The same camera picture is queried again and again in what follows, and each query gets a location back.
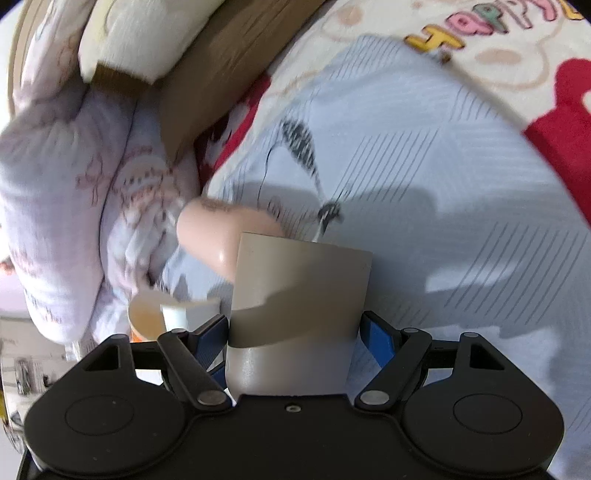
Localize orange white paper cup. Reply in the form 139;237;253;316
127;289;178;342

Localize white floral paper cup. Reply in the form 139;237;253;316
160;298;221;331

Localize brown folded blanket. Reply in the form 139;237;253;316
89;1;322;164

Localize pink plastic cup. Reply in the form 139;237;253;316
176;197;284;283

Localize cream folded blanket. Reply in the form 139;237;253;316
78;0;222;85

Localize pink checked folded quilt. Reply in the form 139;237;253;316
1;1;198;345

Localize beige wooden headboard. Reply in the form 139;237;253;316
7;0;52;117

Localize taupe brown plastic cup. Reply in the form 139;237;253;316
225;233;373;398

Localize light blue patterned cloth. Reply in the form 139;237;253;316
161;34;591;471

